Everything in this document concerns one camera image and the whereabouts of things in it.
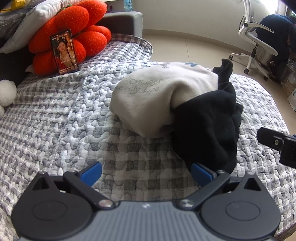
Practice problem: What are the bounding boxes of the white plush toy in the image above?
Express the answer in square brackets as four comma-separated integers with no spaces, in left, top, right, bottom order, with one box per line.
[0,79,17,116]

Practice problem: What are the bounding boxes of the grey checked quilt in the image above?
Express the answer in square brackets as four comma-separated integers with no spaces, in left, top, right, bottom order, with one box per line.
[0,34,296,241]

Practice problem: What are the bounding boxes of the light grey pillow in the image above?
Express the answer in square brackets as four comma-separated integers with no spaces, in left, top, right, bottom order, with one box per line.
[0,0,70,54]

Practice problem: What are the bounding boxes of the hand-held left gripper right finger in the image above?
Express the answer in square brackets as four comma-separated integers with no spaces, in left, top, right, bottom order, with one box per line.
[177,163,263,210]

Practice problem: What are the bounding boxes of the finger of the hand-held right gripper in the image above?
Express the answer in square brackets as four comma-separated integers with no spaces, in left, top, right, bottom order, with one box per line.
[279,141,296,168]
[257,127,296,150]

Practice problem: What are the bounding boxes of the white office chair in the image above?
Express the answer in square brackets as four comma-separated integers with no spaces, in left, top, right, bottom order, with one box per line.
[228,0,280,81]

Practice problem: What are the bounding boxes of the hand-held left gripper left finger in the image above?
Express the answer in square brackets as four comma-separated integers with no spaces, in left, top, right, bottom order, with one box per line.
[31,161,115,211]

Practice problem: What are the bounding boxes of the black smartphone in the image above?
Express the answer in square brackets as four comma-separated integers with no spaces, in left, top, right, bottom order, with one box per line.
[50,29,79,75]

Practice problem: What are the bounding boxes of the cream and black sweatshirt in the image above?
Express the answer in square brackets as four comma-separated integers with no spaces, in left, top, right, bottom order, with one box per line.
[110,59,243,174]

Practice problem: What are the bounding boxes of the orange flower cushion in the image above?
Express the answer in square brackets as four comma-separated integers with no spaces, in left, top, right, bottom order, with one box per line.
[28,0,112,75]

